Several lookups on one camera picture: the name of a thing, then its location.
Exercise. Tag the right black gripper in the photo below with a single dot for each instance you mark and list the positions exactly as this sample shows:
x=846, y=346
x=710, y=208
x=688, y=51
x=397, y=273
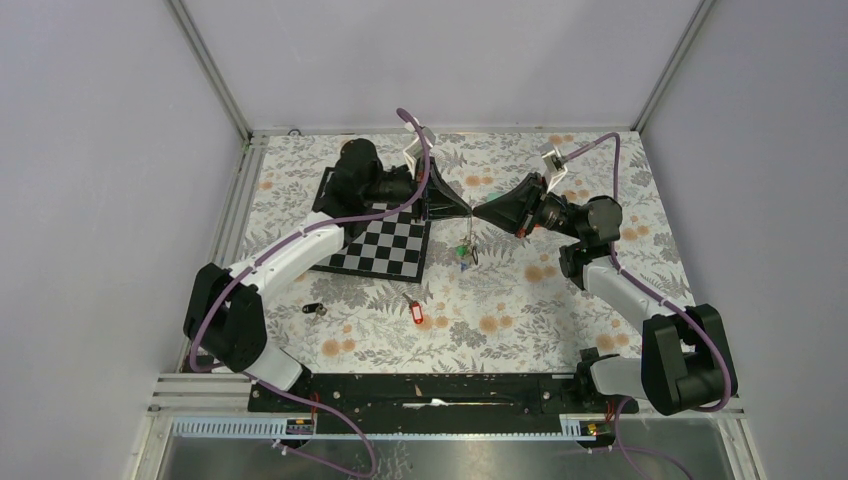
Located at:
x=517, y=208

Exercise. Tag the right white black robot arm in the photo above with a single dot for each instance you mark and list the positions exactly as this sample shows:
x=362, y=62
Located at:
x=685, y=361

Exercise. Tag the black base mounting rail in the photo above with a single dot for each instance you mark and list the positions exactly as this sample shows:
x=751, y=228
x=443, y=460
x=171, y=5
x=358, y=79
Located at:
x=523, y=404

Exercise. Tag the key with black tag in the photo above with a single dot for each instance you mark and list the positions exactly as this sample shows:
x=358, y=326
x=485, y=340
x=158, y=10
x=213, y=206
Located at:
x=317, y=309

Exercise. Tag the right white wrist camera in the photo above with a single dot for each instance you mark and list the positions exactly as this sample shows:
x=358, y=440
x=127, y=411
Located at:
x=555, y=166

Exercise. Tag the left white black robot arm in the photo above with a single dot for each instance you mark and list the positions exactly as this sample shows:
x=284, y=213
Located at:
x=226, y=311

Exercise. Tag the keyring with coloured key tags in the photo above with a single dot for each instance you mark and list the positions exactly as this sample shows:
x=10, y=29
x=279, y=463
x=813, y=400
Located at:
x=466, y=250

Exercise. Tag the black white chessboard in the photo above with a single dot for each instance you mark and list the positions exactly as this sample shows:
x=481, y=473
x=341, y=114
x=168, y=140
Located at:
x=392, y=248

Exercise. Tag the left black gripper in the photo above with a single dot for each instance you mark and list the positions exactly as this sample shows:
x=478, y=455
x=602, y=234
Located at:
x=438, y=201

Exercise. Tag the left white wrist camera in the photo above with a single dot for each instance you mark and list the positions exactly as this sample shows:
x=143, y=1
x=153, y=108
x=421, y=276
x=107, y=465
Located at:
x=413, y=153

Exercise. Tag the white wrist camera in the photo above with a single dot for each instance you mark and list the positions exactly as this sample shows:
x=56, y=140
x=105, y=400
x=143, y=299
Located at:
x=413, y=153
x=555, y=166

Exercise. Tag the key with red tag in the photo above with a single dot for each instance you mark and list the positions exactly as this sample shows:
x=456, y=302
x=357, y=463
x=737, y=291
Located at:
x=415, y=309

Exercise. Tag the floral patterned table mat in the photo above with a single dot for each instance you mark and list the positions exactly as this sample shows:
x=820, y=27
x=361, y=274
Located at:
x=514, y=311

